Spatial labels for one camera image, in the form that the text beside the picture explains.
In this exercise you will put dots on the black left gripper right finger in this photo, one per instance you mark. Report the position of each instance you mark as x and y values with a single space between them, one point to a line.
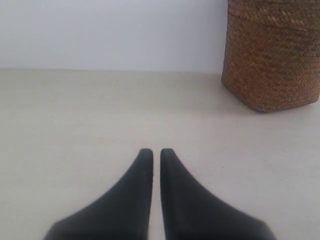
191 212

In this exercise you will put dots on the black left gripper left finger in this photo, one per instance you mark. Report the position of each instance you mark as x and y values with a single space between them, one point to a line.
122 213

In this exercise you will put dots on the brown woven wicker basket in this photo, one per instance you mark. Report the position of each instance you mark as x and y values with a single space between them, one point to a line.
272 53

